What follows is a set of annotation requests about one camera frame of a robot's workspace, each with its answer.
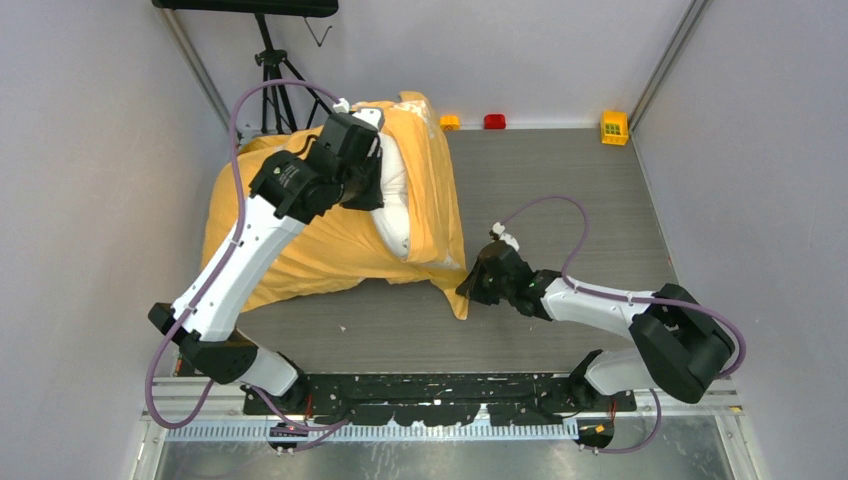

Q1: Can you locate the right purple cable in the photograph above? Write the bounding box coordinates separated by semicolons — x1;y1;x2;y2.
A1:
493;194;748;456

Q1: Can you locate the black panel on tripod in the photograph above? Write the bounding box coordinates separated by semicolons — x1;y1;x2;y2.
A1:
151;0;339;18

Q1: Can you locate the yellow green toy block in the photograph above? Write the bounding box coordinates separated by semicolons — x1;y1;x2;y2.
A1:
600;110;630;146

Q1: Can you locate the red toy block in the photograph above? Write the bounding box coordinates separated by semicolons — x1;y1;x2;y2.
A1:
483;113;507;130

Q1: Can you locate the white slotted cable duct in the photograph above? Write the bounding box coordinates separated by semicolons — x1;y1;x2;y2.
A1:
165;419;579;444

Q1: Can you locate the purple cable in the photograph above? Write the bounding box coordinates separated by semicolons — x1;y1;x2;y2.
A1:
144;80;362;454
493;194;748;456

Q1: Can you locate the orange pillowcase with white print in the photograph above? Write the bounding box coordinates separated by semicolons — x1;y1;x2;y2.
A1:
243;91;469;320

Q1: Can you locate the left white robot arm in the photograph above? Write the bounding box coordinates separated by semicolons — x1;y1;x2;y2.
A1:
148;107;384;414

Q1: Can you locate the black tripod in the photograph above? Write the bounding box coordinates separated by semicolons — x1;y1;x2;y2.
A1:
254;13;331;134

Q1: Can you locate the small yellow toy block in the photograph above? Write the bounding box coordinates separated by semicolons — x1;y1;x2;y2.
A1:
439;115;461;131

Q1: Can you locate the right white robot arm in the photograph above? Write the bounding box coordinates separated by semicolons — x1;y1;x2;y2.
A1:
456;225;744;411

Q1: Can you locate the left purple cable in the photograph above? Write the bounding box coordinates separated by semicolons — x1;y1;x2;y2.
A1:
144;80;362;454

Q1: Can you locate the white pillow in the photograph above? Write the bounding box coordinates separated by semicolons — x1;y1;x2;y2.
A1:
370;133;411;260

